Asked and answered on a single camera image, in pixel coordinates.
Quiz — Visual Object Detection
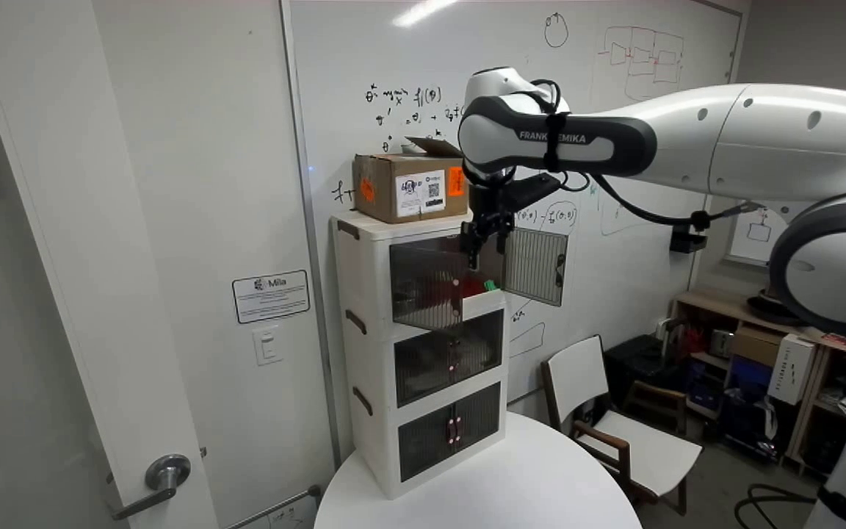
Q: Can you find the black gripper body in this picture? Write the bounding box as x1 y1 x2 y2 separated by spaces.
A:
467 174 543 237

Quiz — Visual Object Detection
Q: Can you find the tinted door with metal handle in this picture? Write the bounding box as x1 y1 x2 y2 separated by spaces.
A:
389 235 467 331

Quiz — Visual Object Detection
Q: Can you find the white three-tier cabinet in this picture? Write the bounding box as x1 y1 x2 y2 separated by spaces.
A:
329 209 512 500

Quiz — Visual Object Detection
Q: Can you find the cardboard box with labels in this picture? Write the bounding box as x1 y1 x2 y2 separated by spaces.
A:
351 135 474 226

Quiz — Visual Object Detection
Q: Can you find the brown cardboard box on shelf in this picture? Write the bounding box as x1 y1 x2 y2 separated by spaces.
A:
728 323 786 370

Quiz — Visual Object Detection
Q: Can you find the white box on shelf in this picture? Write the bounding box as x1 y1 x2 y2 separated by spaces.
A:
766 331 821 409

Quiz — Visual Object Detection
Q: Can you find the wooden storage shelf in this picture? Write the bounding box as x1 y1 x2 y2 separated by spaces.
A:
671 288 846 481

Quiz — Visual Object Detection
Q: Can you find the silver door lever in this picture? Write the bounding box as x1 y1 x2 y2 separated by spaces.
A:
111 453 194 523

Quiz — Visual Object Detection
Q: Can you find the white room door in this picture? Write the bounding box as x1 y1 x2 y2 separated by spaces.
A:
0 0 222 529

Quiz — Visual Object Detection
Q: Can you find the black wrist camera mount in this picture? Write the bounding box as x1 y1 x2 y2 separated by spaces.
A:
506 169 568 212

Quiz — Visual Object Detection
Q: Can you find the tinted door with black handle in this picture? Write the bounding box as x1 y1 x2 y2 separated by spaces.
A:
499 224 573 309

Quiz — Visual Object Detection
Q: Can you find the large wall whiteboard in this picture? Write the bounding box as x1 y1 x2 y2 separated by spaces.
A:
280 0 749 404

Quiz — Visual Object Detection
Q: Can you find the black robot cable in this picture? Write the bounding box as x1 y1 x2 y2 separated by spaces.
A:
589 174 769 254

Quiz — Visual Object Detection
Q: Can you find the white wall sign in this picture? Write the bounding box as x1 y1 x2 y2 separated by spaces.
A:
230 268 314 325

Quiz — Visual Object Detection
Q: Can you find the white light switch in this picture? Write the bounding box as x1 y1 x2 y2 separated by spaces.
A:
254 325 285 366

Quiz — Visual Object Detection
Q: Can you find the white chair with wooden frame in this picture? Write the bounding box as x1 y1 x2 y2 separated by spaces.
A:
542 331 706 516

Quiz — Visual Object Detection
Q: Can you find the black floor cable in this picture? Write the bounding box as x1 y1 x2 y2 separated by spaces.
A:
731 479 824 529

